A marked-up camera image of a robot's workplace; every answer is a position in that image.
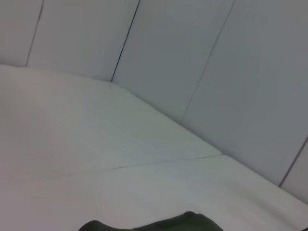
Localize dark green FREE! t-shirt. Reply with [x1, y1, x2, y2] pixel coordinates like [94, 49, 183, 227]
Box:
[78, 211, 225, 231]

